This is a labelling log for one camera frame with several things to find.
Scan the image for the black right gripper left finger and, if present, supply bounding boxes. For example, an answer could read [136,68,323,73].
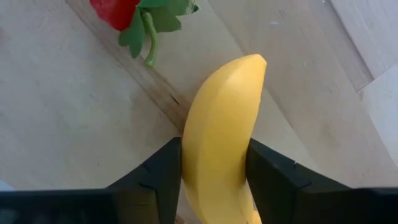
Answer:
[107,137,182,224]

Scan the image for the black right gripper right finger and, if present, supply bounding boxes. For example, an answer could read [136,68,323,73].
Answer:
[246,138,352,224]

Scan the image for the yellow toy banana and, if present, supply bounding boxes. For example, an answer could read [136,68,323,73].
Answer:
[182,54,267,224]

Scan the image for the red strawberry with green leaves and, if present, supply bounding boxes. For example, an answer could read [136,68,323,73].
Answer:
[90,0,200,68]

